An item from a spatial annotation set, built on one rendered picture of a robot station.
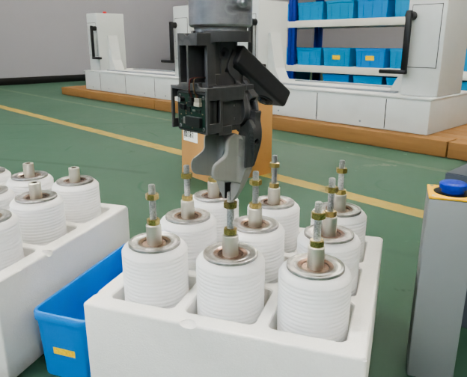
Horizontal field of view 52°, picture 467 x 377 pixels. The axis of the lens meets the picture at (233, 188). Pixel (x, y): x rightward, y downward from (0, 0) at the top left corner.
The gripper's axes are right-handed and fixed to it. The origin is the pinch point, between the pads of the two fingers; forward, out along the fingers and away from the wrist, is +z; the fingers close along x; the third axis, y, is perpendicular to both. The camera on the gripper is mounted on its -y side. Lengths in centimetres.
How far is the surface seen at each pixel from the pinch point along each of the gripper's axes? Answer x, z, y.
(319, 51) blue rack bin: -341, -9, -450
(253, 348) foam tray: 8.8, 18.1, 4.5
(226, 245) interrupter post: 0.3, 7.7, 1.6
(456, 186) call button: 17.2, 1.6, -28.8
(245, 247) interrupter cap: 0.3, 9.1, -2.0
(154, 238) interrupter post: -9.4, 8.2, 6.8
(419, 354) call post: 16.1, 29.9, -26.4
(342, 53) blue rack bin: -306, -7, -448
